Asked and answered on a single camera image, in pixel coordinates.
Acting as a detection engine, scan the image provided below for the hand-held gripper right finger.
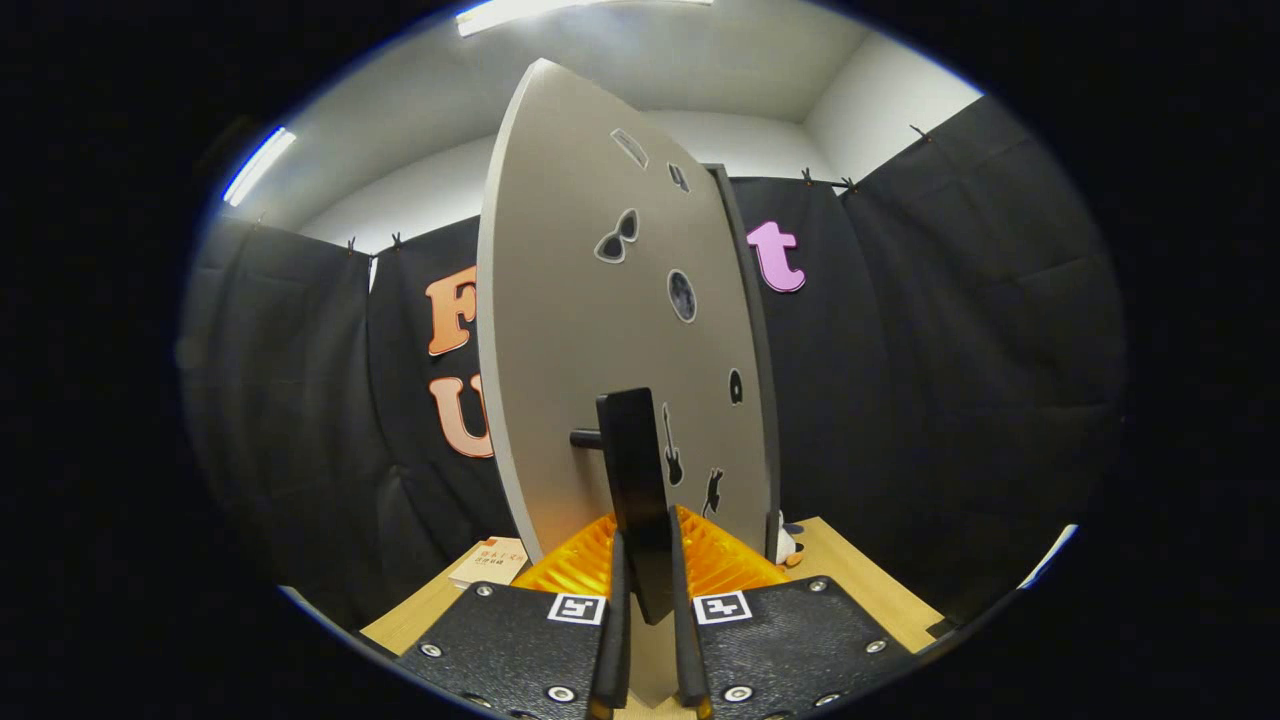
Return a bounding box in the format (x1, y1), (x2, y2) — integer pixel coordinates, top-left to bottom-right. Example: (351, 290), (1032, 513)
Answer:
(668, 505), (918, 720)

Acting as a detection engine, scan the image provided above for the grey shoe cabinet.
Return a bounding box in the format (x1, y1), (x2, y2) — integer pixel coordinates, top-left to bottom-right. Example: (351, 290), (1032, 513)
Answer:
(705, 163), (784, 563)

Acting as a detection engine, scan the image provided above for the beige shoe cabinet door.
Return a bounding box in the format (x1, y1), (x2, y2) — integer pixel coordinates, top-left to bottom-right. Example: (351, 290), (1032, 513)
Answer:
(476, 58), (773, 709)

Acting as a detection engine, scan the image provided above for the book with beige orange cover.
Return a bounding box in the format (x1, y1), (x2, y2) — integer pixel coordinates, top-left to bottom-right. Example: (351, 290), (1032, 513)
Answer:
(448, 537), (529, 588)

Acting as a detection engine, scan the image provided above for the black door handle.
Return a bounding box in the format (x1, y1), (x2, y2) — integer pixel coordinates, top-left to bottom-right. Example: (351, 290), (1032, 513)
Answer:
(570, 387), (681, 626)

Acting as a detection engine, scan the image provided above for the black backdrop cloth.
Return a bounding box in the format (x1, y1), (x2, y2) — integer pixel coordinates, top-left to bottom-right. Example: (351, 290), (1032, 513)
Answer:
(180, 95), (1126, 631)

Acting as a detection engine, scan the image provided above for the long ceiling light panel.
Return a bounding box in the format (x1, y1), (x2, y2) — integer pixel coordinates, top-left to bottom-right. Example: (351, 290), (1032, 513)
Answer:
(457, 0), (716, 38)

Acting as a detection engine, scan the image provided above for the slanted ceiling light panel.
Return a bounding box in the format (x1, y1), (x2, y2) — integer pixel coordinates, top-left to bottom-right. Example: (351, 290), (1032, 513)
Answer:
(222, 127), (298, 208)

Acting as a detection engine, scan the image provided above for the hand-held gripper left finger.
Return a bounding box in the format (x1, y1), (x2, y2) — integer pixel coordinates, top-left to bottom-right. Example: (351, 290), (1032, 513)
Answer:
(395, 513), (631, 720)

